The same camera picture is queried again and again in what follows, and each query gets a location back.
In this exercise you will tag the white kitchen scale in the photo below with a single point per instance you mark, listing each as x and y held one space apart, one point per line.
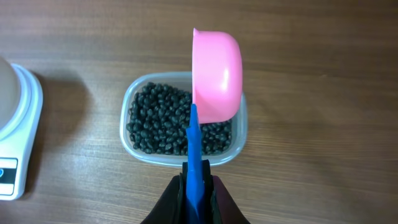
17 138

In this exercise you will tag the white bowl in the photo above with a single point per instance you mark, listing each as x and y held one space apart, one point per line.
10 92

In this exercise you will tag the pink scoop with blue handle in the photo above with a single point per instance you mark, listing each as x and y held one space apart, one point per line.
217 85

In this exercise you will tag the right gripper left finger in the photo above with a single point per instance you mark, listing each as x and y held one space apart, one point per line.
171 206

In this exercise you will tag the black beans in container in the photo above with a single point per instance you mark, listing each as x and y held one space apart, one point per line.
159 116

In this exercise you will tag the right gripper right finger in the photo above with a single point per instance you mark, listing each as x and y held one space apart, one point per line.
219 206

